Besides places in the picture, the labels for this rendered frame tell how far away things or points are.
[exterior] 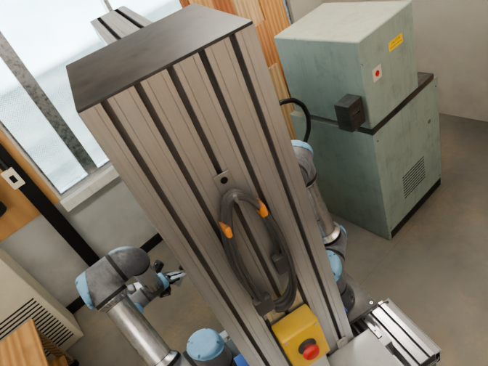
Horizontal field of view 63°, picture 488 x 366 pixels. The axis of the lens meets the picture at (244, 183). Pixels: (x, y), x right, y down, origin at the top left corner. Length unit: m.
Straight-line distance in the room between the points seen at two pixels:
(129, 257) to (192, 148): 0.89
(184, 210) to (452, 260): 2.30
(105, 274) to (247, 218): 0.82
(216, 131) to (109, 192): 2.65
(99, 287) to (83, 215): 1.82
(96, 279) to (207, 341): 0.42
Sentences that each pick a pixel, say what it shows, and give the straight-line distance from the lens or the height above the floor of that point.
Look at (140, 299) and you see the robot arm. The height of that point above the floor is 0.98.
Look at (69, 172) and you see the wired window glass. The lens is 3.12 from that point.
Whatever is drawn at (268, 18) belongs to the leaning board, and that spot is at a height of 1.20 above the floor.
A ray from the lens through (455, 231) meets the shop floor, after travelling 2.90.
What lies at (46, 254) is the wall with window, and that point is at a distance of 3.24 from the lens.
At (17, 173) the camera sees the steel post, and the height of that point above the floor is 1.21.
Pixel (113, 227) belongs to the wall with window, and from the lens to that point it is 3.31.
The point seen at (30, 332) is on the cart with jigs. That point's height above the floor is 0.53.
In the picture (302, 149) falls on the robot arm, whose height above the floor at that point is 1.45.
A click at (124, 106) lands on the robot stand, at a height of 2.01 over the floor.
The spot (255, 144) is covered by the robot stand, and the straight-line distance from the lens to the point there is 0.60.
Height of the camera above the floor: 2.18
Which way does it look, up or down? 36 degrees down
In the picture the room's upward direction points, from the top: 24 degrees counter-clockwise
